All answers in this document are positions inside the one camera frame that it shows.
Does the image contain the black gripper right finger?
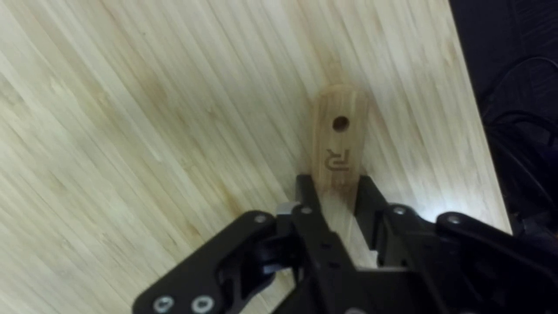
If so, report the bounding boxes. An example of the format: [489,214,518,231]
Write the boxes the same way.
[354,172,558,314]

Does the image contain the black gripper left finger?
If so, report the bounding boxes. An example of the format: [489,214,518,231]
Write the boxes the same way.
[131,172,373,314]

